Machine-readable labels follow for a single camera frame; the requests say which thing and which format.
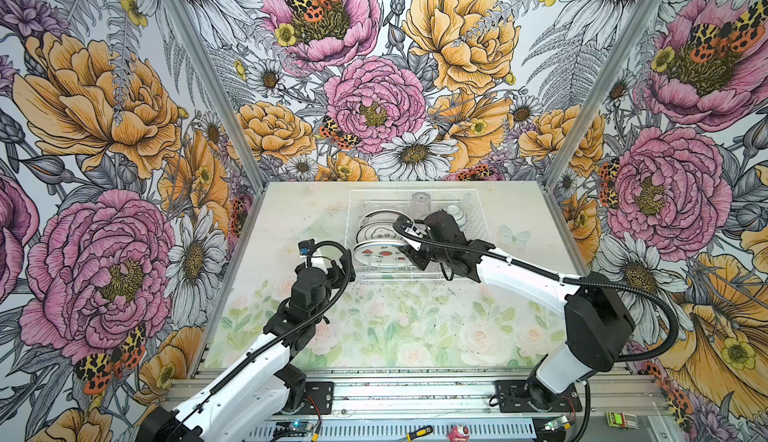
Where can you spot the rear clear glass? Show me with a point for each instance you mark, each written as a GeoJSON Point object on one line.
{"type": "Point", "coordinates": [420, 204]}

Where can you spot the yellow handled screwdriver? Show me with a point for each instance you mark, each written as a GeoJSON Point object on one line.
{"type": "Point", "coordinates": [418, 433]}

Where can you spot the watermelon pattern plate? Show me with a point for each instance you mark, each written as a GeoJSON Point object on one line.
{"type": "Point", "coordinates": [380, 254]}

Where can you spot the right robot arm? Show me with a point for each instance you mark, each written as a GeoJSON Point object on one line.
{"type": "Point", "coordinates": [597, 323]}

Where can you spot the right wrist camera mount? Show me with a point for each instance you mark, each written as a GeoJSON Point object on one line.
{"type": "Point", "coordinates": [411, 228]}

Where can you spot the blue white porcelain bowl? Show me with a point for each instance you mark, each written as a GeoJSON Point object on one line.
{"type": "Point", "coordinates": [458, 213]}

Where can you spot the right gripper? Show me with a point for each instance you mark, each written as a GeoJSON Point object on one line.
{"type": "Point", "coordinates": [410, 251]}

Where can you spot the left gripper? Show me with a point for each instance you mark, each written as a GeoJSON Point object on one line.
{"type": "Point", "coordinates": [336, 273]}

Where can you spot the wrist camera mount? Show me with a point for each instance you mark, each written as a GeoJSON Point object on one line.
{"type": "Point", "coordinates": [311, 254]}
{"type": "Point", "coordinates": [411, 228]}

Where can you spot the pink round object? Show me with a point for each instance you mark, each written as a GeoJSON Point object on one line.
{"type": "Point", "coordinates": [459, 433]}

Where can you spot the white wire dish rack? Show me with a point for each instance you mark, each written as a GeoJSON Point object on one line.
{"type": "Point", "coordinates": [363, 201]}

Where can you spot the small green display device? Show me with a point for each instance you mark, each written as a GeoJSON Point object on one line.
{"type": "Point", "coordinates": [622, 420]}

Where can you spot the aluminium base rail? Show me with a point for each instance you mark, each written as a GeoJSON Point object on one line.
{"type": "Point", "coordinates": [444, 393]}

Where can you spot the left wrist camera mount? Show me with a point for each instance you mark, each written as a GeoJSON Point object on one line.
{"type": "Point", "coordinates": [311, 254]}

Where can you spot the white plate cloud emblem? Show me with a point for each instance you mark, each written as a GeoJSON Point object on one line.
{"type": "Point", "coordinates": [382, 217]}

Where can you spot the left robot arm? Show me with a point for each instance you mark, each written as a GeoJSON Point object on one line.
{"type": "Point", "coordinates": [262, 382]}

